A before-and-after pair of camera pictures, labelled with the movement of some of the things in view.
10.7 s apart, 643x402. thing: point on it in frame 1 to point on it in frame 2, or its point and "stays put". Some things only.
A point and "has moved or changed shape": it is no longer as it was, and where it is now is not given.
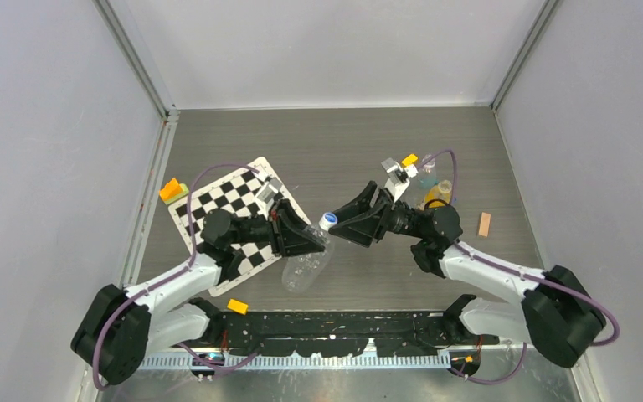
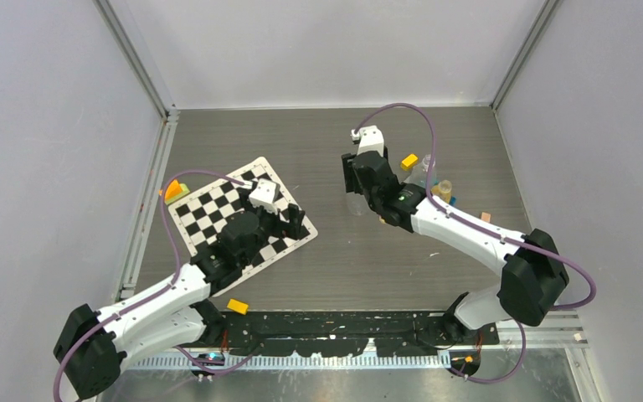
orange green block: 172,191 stays put
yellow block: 409,160 stays put
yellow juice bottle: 442,191 stays put
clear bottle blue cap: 300,273 has moved or changed shape
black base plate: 423,332 stays put
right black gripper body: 399,219 to 352,183
